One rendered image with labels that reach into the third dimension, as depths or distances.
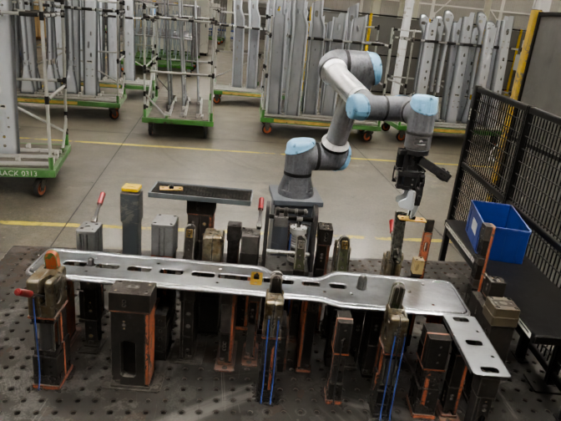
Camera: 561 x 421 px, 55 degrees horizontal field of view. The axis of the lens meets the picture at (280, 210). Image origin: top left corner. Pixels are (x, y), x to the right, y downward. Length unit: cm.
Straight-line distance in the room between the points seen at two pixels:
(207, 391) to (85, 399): 35
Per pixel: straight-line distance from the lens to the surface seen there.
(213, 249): 183
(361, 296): 171
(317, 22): 879
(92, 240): 192
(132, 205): 203
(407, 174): 160
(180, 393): 174
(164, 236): 184
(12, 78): 566
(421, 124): 157
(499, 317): 172
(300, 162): 215
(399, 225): 186
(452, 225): 237
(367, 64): 197
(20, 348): 200
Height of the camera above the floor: 180
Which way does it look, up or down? 20 degrees down
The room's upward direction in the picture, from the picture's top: 6 degrees clockwise
